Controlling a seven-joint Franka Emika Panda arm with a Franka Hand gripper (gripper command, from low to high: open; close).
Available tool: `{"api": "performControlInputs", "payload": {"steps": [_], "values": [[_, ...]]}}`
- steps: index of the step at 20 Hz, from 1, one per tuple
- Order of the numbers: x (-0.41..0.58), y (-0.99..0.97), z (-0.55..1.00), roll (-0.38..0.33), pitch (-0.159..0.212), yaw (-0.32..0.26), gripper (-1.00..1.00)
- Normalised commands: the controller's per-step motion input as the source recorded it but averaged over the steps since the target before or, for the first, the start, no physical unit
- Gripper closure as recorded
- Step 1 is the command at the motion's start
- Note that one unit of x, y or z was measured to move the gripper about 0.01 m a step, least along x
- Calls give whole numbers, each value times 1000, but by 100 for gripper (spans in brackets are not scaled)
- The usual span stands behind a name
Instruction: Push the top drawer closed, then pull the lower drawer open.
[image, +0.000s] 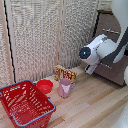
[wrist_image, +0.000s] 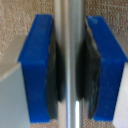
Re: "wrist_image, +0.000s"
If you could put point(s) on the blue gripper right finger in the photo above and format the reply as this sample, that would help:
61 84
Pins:
106 73

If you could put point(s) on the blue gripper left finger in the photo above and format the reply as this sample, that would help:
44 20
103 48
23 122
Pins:
35 66

